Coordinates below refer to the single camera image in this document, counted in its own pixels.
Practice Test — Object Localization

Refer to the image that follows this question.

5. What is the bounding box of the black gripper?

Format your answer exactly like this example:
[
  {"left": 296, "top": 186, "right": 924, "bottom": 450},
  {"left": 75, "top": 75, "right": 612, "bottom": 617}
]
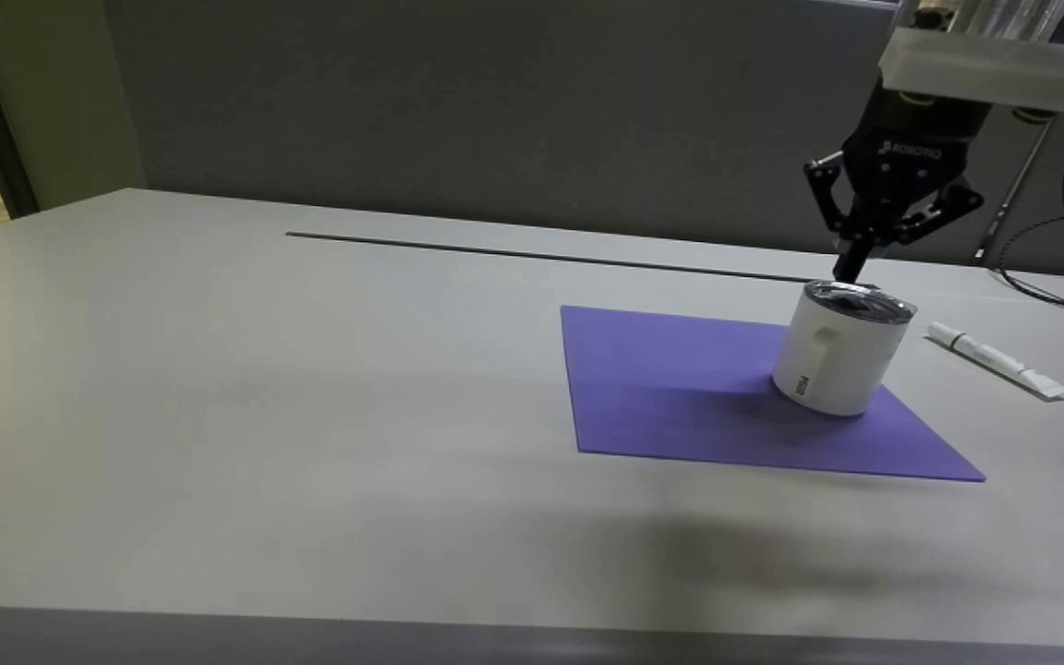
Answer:
[{"left": 801, "top": 81, "right": 992, "bottom": 285}]

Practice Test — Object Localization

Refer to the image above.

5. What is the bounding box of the silver round mug lid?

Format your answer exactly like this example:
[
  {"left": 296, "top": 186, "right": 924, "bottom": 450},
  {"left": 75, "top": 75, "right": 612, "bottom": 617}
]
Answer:
[{"left": 799, "top": 278, "right": 919, "bottom": 331}]

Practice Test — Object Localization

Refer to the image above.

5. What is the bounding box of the thin grey stand leg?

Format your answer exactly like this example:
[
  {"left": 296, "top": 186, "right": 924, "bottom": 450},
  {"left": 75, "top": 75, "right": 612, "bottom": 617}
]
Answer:
[{"left": 967, "top": 116, "right": 1060, "bottom": 265}]

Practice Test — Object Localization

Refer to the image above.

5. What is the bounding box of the small white tube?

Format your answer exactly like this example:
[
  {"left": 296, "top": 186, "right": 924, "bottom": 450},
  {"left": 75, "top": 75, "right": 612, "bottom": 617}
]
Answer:
[{"left": 924, "top": 318, "right": 1064, "bottom": 406}]

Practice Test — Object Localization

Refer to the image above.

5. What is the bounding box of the purple rectangular mat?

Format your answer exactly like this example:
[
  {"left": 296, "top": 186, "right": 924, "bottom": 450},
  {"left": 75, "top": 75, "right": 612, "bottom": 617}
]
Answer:
[{"left": 559, "top": 303, "right": 988, "bottom": 489}]

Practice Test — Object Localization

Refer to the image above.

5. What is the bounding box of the dark grey partition panel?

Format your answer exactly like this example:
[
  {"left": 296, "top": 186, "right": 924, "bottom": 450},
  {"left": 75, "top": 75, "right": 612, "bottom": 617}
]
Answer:
[{"left": 98, "top": 0, "right": 1064, "bottom": 269}]

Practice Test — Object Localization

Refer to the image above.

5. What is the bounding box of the white mug with handle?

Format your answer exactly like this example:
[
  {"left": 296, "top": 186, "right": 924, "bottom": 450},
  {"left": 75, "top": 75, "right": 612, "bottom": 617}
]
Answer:
[{"left": 770, "top": 287, "right": 917, "bottom": 423}]

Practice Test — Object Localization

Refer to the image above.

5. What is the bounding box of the black cable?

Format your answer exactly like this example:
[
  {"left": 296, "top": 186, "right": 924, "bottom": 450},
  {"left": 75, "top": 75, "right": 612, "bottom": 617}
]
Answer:
[{"left": 992, "top": 264, "right": 1064, "bottom": 328}]

